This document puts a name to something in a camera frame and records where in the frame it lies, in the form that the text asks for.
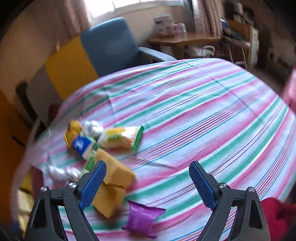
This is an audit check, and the yellow sponge block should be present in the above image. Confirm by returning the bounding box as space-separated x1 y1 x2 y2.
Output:
95 149 136 189
92 182 126 218

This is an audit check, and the blue tissue pack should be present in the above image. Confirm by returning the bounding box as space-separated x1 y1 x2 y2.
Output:
71 135 98 160

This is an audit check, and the purple snack packet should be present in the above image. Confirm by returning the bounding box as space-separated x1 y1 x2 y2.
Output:
121 200 166 240

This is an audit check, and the yellow tape measure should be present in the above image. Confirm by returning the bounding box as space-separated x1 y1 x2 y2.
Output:
64 120 82 149

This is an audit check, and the white plastic bundle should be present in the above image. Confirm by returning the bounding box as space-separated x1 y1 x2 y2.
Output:
82 120 103 140

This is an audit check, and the yellow green noodle packet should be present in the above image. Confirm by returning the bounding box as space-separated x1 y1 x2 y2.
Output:
97 126 144 151

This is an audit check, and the red cloth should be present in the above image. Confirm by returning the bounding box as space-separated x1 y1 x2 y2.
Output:
261 197 295 240

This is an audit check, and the green small packet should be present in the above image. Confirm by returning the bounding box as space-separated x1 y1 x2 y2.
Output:
80 150 96 176

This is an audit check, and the striped bed sheet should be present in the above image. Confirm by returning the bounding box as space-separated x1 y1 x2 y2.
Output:
16 58 295 240

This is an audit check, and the cluttered shelf unit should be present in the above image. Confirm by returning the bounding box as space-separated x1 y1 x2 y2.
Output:
220 1 259 70

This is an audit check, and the grey yellow blue headboard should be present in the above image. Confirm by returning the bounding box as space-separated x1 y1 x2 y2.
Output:
19 17 174 126

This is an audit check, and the wooden side table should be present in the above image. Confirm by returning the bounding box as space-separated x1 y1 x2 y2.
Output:
148 32 221 60

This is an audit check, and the pink curtain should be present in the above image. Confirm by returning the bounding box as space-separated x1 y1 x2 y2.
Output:
192 0 224 37

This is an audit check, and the white box on table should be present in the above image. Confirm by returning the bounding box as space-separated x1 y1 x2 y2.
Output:
154 14 173 35

